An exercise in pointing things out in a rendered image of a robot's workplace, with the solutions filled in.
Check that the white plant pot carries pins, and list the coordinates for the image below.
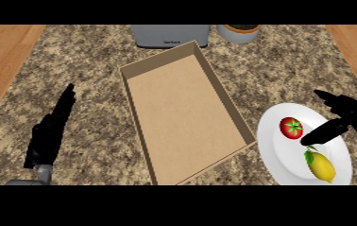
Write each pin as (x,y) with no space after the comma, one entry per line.
(237,32)

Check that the grey appliance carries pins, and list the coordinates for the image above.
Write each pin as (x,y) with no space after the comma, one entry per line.
(170,34)

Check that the red tomato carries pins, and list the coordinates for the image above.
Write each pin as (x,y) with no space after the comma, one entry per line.
(291,128)

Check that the yellow lemon with leaf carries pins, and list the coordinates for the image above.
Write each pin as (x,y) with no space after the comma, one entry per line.
(322,167)

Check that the white round plate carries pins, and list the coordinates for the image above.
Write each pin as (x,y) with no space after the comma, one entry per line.
(283,147)

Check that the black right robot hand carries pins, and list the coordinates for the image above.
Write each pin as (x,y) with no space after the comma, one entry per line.
(332,122)

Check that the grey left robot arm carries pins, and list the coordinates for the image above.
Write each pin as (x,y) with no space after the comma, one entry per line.
(38,176)

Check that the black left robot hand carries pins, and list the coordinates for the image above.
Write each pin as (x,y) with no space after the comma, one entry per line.
(49,132)

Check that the open cardboard box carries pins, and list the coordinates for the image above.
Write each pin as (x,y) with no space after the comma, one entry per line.
(186,110)

